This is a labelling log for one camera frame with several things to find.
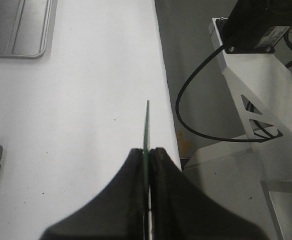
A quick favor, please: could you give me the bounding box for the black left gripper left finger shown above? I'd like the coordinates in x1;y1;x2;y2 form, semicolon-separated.
41;148;146;240

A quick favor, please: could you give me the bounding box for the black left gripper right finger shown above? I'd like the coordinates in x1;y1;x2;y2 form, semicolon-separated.
149;147;267;240

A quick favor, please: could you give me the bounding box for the green perforated circuit board front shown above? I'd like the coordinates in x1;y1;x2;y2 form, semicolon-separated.
143;100;150;189

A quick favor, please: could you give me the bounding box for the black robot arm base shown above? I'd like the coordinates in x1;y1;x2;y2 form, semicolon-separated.
221;0;292;52

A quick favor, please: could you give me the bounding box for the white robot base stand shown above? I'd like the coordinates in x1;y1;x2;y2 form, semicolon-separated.
183;17;292;240

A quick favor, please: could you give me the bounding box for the silver metal tray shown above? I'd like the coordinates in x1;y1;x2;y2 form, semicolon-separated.
0;0;57;59

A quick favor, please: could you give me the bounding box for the black cable loop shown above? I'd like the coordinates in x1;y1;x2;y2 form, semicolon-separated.
175;34;284;144

